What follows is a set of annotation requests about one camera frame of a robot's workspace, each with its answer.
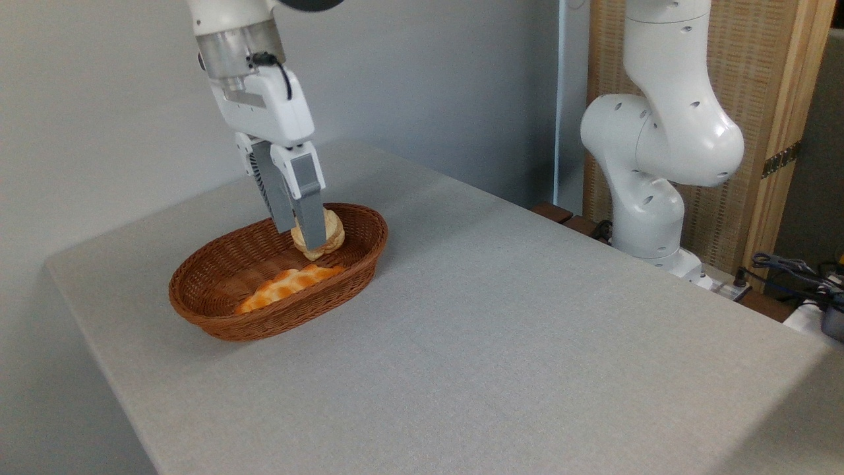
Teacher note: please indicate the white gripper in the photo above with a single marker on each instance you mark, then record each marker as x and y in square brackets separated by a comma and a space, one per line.
[273, 109]

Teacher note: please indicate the round knotted bread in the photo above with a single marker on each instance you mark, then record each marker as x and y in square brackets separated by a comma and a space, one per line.
[335, 231]

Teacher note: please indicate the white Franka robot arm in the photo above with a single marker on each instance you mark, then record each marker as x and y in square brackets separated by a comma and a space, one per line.
[666, 138]

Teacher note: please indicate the long braided bread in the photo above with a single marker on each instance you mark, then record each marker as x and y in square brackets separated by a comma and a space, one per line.
[287, 284]

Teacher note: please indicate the brown wicker basket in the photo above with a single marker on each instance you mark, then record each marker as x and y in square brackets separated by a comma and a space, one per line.
[217, 277]

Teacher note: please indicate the white vertical pipe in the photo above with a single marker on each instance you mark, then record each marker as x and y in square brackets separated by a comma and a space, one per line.
[561, 99]

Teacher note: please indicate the black plug connector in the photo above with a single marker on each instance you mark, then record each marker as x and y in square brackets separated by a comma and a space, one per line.
[742, 278]

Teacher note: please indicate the wooden rattan screen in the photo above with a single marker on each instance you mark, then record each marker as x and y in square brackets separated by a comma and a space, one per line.
[758, 66]

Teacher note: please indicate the black screen hinge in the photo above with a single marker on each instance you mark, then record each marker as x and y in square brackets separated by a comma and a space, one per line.
[781, 159]

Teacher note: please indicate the white box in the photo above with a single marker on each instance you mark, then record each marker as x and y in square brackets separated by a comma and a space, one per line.
[801, 320]

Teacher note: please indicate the grey device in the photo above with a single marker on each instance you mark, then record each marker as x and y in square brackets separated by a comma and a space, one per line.
[834, 323]

